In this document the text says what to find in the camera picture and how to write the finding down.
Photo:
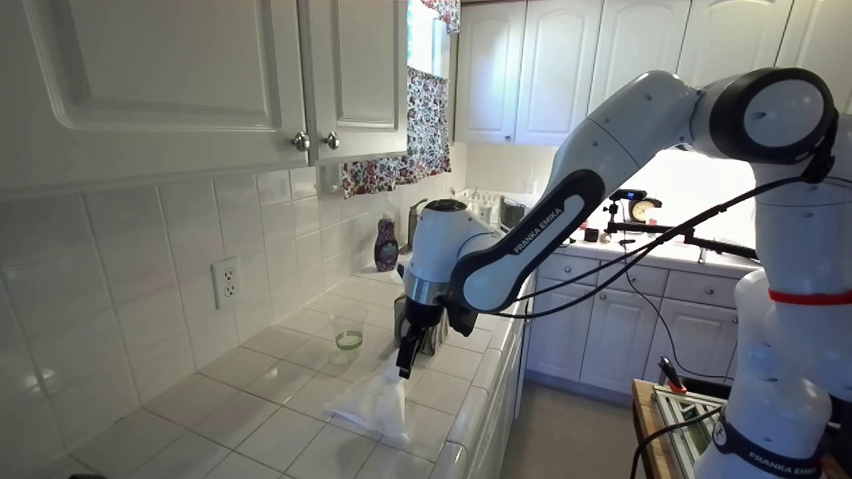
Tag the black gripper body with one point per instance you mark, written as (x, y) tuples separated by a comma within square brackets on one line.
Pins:
[(420, 323)]

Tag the white paper napkin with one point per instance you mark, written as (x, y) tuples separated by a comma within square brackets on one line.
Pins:
[(376, 413)]

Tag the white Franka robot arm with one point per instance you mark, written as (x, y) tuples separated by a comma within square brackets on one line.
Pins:
[(620, 122)]

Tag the white counter base cabinet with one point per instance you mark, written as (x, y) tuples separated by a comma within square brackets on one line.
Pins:
[(507, 399)]

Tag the white base cabinet door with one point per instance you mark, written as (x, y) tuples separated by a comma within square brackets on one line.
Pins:
[(558, 341), (693, 341), (620, 347)]

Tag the white base cabinet drawer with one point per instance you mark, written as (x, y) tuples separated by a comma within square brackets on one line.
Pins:
[(643, 281), (700, 289), (575, 269)]

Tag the round metal cabinet knob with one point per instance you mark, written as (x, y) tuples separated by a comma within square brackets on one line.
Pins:
[(331, 138), (301, 142)]

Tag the narrow white cabinet door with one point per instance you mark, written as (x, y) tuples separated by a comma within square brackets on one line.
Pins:
[(354, 71)]

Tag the wide white cabinet door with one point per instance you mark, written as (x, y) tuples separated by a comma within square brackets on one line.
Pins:
[(161, 61)]

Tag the striped tissue box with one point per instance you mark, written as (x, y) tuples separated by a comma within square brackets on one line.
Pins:
[(399, 311)]

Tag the clear cup green base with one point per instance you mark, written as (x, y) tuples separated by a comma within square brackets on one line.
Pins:
[(350, 339)]

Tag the dark soap bottle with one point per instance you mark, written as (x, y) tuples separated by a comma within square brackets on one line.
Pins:
[(387, 248)]

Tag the metal sink faucet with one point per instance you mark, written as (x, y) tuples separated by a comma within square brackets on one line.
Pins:
[(414, 212)]

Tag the small white container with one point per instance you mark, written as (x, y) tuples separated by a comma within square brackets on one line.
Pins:
[(486, 214)]

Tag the silver toaster oven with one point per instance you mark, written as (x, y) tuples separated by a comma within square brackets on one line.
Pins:
[(511, 214)]

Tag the wooden cart table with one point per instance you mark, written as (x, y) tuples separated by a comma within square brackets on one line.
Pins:
[(643, 427)]

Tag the round yellow dial object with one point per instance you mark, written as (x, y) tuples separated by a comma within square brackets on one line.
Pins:
[(644, 212)]

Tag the green white board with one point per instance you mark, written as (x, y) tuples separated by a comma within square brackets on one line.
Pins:
[(687, 427)]

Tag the floral curtain valance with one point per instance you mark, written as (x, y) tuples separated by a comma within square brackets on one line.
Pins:
[(448, 12)]

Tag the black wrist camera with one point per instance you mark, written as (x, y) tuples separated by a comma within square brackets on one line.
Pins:
[(462, 319)]

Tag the white wall power outlet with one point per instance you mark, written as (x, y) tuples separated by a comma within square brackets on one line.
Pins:
[(227, 283)]

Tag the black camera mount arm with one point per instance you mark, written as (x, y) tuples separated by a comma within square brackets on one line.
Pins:
[(655, 229)]

